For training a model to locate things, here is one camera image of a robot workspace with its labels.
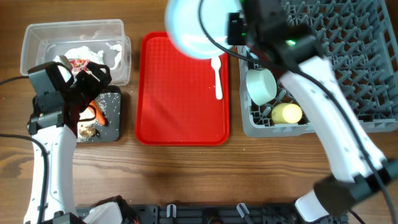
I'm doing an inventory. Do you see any red patterned snack wrapper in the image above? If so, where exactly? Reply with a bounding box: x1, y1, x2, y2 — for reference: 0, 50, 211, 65
70, 58, 90, 74

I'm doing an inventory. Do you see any white rice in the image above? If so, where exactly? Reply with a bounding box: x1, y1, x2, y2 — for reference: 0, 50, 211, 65
76, 91, 121, 143

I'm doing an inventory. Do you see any white tissue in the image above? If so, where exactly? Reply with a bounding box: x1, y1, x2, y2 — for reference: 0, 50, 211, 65
64, 42, 123, 70

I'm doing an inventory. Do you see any orange carrot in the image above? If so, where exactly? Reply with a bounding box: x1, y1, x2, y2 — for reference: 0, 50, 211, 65
88, 100, 107, 126

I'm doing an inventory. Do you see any white plastic spoon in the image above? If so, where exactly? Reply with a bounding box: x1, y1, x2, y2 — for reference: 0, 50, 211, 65
211, 57, 223, 100

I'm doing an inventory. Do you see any brown food scrap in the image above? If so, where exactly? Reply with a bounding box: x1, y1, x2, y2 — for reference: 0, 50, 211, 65
78, 126, 96, 138

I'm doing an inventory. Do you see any light blue round plate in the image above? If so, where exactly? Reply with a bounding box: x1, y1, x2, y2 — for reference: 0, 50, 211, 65
165, 0, 242, 59

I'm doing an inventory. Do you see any mint green bowl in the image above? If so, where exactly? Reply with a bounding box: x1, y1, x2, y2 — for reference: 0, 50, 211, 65
246, 69, 277, 106

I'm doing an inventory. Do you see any yellow plastic cup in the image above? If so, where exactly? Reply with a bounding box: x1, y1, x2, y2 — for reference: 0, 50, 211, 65
271, 103, 303, 124

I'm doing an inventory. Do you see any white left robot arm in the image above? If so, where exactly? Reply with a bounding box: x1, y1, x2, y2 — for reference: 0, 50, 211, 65
24, 62, 139, 223

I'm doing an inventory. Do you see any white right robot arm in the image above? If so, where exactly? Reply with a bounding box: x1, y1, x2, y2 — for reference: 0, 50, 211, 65
228, 1, 397, 223

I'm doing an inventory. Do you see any black food waste tray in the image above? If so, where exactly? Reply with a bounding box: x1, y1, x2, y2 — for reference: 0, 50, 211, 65
76, 85, 122, 144

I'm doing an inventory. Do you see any clear plastic waste bin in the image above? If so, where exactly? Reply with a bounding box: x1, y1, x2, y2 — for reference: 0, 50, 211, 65
20, 19, 131, 86

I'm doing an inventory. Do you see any grey dishwasher rack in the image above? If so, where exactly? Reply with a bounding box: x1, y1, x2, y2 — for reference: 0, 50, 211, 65
239, 0, 397, 138

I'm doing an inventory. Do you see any red serving tray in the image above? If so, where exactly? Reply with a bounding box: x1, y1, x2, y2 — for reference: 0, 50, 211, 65
135, 32, 229, 146

